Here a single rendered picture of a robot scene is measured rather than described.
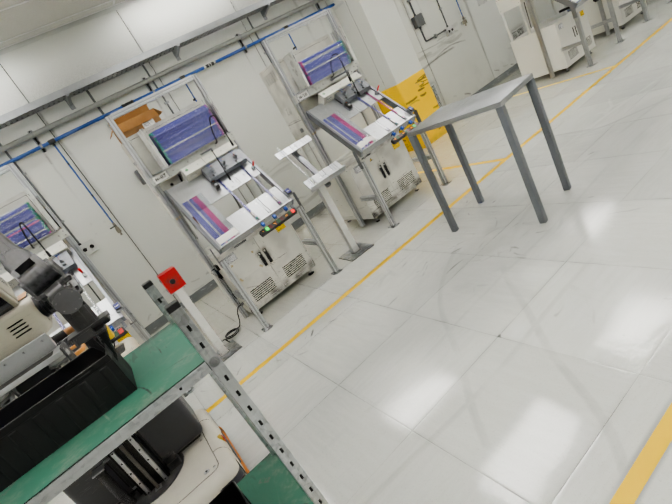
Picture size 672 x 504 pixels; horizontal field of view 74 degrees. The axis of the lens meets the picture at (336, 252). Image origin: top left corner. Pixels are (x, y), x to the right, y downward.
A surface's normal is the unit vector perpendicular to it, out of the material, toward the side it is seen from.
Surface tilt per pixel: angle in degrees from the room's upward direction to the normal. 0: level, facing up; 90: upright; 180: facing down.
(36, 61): 90
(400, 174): 90
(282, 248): 90
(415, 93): 90
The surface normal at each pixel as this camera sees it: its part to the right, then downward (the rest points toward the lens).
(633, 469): -0.47, -0.82
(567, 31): 0.50, 0.05
